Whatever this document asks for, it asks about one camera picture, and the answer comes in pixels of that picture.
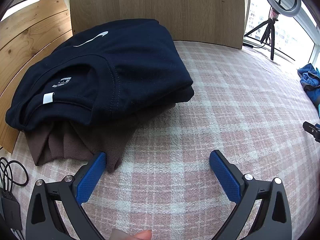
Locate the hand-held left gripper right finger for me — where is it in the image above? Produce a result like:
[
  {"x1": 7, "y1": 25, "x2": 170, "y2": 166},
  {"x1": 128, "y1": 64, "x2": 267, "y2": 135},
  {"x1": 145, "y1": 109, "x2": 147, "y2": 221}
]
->
[{"x1": 209, "y1": 149, "x2": 293, "y2": 240}]

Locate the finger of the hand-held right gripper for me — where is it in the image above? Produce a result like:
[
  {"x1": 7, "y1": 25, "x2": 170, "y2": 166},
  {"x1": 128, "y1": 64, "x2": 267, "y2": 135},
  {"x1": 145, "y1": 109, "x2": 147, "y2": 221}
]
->
[{"x1": 302, "y1": 121, "x2": 320, "y2": 143}]

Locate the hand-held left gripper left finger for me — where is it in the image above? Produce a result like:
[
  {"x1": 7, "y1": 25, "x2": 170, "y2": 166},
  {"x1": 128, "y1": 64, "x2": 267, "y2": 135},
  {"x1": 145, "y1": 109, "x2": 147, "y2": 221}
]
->
[{"x1": 25, "y1": 151, "x2": 108, "y2": 240}]

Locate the person's left hand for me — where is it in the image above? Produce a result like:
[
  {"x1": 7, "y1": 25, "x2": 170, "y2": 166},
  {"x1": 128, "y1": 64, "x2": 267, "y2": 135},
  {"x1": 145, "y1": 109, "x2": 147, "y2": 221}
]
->
[{"x1": 132, "y1": 229, "x2": 153, "y2": 240}]

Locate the brown folded garment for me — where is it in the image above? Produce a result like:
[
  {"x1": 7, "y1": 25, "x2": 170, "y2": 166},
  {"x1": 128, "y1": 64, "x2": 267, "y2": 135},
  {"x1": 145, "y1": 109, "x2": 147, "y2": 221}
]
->
[{"x1": 25, "y1": 85, "x2": 195, "y2": 173}]

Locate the dark blue striped garment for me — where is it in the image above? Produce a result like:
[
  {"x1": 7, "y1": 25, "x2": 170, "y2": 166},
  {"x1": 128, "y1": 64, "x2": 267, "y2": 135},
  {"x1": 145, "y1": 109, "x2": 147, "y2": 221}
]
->
[{"x1": 297, "y1": 63, "x2": 320, "y2": 92}]

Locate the black power bank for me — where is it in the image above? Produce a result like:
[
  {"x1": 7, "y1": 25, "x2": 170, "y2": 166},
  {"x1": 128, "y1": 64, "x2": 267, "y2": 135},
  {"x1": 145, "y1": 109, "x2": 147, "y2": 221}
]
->
[{"x1": 0, "y1": 189, "x2": 23, "y2": 232}]

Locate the black tripod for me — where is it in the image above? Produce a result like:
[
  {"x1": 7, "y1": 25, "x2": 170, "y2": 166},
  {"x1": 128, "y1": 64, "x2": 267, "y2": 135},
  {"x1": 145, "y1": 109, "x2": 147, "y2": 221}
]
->
[{"x1": 244, "y1": 5, "x2": 297, "y2": 61}]

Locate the navy blue t-shirt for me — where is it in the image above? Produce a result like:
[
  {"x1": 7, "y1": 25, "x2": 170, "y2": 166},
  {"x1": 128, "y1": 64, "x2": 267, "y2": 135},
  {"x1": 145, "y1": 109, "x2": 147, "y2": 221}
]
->
[{"x1": 5, "y1": 19, "x2": 195, "y2": 133}]

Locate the pine wood panel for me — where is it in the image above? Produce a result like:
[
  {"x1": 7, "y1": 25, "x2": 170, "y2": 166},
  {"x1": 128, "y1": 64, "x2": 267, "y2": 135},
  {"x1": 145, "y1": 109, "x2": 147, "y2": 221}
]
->
[{"x1": 0, "y1": 0, "x2": 74, "y2": 154}]

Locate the beige wooden board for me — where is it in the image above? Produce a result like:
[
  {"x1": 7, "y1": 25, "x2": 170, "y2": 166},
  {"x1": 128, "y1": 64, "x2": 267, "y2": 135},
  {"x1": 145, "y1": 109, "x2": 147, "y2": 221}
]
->
[{"x1": 69, "y1": 0, "x2": 247, "y2": 50}]

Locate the black looped cable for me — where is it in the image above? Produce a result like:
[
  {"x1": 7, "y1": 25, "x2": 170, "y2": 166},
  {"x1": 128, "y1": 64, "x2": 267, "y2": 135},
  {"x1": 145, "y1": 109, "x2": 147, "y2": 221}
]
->
[{"x1": 0, "y1": 156, "x2": 29, "y2": 190}]

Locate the black ring light cable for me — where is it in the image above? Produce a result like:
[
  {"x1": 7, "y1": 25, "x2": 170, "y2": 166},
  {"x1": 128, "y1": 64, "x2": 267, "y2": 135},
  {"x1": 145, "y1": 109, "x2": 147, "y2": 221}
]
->
[{"x1": 251, "y1": 25, "x2": 272, "y2": 48}]

